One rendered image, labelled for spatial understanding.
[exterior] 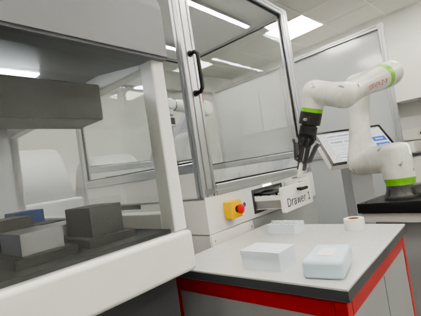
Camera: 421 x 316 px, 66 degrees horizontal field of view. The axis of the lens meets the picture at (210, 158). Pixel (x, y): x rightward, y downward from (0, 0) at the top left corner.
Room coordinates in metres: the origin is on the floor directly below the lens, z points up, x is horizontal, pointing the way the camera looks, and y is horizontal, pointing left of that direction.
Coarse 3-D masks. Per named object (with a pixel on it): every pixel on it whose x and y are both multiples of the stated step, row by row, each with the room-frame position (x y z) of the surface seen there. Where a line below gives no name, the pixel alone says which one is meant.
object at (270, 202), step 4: (260, 196) 1.52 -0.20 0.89; (264, 196) 1.49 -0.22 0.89; (268, 196) 1.48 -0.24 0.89; (272, 196) 1.47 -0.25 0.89; (276, 196) 1.45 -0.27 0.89; (256, 200) 1.52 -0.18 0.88; (260, 200) 1.51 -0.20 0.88; (264, 200) 1.49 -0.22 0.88; (268, 200) 1.48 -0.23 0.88; (272, 200) 1.47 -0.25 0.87; (276, 200) 1.45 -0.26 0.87; (280, 200) 1.44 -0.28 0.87; (256, 204) 1.52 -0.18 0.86; (260, 204) 1.51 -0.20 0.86; (264, 204) 1.49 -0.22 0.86; (268, 204) 1.48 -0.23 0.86; (272, 204) 1.47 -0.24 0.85; (276, 204) 1.45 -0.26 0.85; (280, 204) 1.44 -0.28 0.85; (256, 208) 1.53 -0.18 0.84; (260, 208) 1.51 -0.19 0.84; (264, 208) 1.50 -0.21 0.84; (268, 208) 1.49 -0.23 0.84; (272, 208) 1.47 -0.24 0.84; (276, 208) 1.46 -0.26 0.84; (280, 208) 1.45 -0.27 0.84
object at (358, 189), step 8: (344, 176) 2.29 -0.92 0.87; (352, 176) 2.21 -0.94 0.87; (360, 176) 2.22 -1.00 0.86; (368, 176) 2.22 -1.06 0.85; (344, 184) 2.31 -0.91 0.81; (352, 184) 2.21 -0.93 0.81; (360, 184) 2.22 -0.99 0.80; (368, 184) 2.22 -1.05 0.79; (352, 192) 2.22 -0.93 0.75; (360, 192) 2.21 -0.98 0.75; (368, 192) 2.22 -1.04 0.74; (352, 200) 2.24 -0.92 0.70; (360, 200) 2.21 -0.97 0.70; (352, 208) 2.25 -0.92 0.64
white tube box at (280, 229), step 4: (292, 220) 1.33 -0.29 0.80; (296, 220) 1.32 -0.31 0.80; (300, 220) 1.30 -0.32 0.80; (268, 224) 1.31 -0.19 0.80; (272, 224) 1.30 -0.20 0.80; (276, 224) 1.31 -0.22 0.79; (280, 224) 1.30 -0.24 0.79; (284, 224) 1.28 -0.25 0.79; (288, 224) 1.27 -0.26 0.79; (292, 224) 1.26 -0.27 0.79; (296, 224) 1.25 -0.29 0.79; (300, 224) 1.27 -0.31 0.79; (268, 228) 1.31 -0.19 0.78; (272, 228) 1.30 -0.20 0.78; (276, 228) 1.29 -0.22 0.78; (280, 228) 1.28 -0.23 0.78; (284, 228) 1.26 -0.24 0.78; (288, 228) 1.25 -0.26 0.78; (292, 228) 1.24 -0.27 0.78; (296, 228) 1.25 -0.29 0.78; (300, 228) 1.27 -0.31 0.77; (304, 228) 1.29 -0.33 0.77; (268, 232) 1.31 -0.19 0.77; (272, 232) 1.30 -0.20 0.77; (276, 232) 1.29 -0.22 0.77; (280, 232) 1.28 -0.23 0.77; (284, 232) 1.26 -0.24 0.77; (288, 232) 1.25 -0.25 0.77; (292, 232) 1.24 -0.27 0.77; (296, 232) 1.24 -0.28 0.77
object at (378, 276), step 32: (320, 224) 1.34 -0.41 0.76; (384, 224) 1.18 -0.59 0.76; (224, 256) 1.08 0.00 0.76; (384, 256) 0.91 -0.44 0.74; (192, 288) 1.01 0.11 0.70; (224, 288) 0.92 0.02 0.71; (256, 288) 0.84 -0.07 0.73; (288, 288) 0.78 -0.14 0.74; (320, 288) 0.73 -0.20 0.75; (352, 288) 0.71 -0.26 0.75; (384, 288) 0.92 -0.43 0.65
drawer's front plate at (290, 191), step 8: (296, 184) 1.51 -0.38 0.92; (304, 184) 1.58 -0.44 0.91; (280, 192) 1.42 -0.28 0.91; (288, 192) 1.45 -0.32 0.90; (296, 192) 1.51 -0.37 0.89; (304, 192) 1.57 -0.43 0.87; (288, 200) 1.44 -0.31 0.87; (296, 200) 1.50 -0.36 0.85; (304, 200) 1.56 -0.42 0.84; (312, 200) 1.62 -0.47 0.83; (288, 208) 1.43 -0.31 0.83; (296, 208) 1.49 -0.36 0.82
